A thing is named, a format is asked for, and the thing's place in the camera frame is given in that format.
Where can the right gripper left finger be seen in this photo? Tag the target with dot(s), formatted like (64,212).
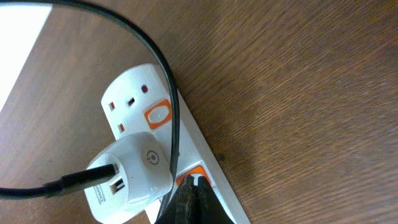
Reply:
(182,209)

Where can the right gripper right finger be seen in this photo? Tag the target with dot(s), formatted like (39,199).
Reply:
(209,209)

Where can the white power strip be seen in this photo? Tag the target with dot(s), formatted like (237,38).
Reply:
(139,101)

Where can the white USB charger adapter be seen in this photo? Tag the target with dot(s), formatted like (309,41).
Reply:
(142,176)

